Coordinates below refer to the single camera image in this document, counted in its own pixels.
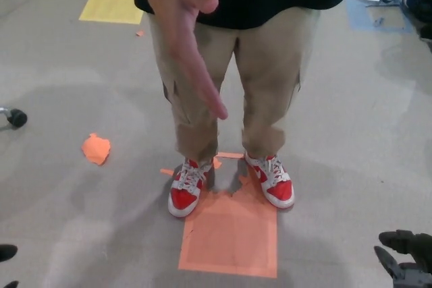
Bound robot left black hand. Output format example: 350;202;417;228
0;243;20;288

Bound orange floor tape square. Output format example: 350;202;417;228
178;152;279;279

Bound black chair caster wheel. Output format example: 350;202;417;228
0;105;28;129

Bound person red white sneaker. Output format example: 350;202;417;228
167;157;215;219
243;150;296;210

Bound robot right black hand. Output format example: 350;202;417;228
373;229;432;288

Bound person left red white sneaker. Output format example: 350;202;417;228
243;150;296;210

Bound dark blue backpack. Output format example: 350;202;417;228
380;0;432;41

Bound person right bare hand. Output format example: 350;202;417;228
137;0;230;121

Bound blue floor tape square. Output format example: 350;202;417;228
347;0;414;34

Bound crumpled orange tape scrap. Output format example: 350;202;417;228
80;132;112;167

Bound person right red white sneaker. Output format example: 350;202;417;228
167;157;215;219

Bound khaki cargo trousers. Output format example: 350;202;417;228
147;6;322;163

